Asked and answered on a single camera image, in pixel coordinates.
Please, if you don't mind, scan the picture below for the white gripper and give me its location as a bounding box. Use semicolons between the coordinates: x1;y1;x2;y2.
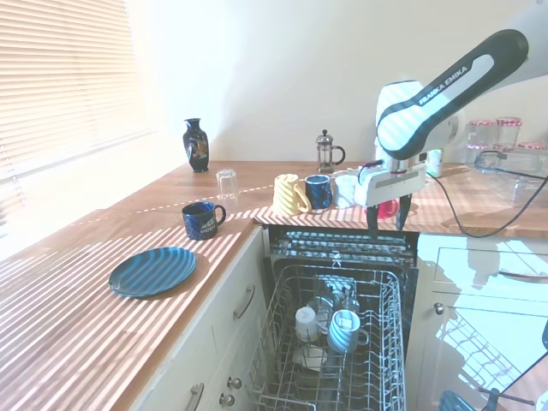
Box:
354;164;428;239

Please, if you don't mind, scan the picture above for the grey-blue ceramic mug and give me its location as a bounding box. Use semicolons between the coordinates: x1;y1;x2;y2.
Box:
326;309;371;354

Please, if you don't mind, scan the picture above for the red mug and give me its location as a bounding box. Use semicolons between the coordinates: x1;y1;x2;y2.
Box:
376;198;402;220

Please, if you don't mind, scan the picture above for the white ribbed mug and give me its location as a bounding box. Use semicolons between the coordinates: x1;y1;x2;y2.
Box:
333;172;365;209

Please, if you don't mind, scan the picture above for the blue glossy mug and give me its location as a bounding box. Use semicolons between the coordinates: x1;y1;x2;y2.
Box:
304;174;335;211

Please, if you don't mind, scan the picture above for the yellow ceramic mug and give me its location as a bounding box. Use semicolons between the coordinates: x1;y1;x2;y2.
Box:
272;173;313;217

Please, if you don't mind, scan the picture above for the small white ceramic mug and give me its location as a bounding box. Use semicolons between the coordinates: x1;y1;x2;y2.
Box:
294;306;320;344

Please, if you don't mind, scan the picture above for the dark blue printed mug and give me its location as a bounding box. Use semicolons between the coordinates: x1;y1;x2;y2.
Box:
181;201;227;241

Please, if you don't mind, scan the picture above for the white green-label bottle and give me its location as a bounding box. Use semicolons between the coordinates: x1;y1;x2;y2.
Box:
427;148;444;178

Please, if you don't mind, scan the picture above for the glass french press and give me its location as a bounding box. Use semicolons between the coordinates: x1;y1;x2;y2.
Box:
315;128;347;175

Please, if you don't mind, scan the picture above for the clear glass in rack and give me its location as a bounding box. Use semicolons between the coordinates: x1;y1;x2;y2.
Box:
314;273;360;310

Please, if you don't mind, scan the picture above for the glass jar checkered lid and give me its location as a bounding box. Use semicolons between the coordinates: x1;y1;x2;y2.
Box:
465;119;498;164
495;116;524;149
516;140;548;160

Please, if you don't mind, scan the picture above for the clear glass baking dish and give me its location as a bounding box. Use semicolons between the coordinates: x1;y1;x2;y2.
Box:
473;147;548;205

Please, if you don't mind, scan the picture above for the white saucer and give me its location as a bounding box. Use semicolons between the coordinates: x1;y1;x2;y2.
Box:
292;344;330;372

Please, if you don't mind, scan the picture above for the clear drinking glass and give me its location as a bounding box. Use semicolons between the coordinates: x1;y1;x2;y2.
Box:
215;169;241;201

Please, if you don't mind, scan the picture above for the dark blue painted vase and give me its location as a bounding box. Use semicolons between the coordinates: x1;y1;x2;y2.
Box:
182;118;211;174

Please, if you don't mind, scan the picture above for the blue round plate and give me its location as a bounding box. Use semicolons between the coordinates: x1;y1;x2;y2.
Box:
108;246;198;300

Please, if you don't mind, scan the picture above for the window blind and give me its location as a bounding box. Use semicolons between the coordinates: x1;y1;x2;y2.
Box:
0;0;154;183

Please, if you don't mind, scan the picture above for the wire dishwasher cutlery rack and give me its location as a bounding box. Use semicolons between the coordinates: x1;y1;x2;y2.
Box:
267;229;419;267

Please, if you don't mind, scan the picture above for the black cable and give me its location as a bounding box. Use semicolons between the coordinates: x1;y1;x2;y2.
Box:
421;149;548;239

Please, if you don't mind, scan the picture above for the metal cabinet bar handle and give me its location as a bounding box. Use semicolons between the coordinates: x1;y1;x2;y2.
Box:
497;268;548;283

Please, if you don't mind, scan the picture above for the metal drawer handle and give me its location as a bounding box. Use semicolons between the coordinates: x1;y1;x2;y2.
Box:
232;284;257;320
187;382;206;411

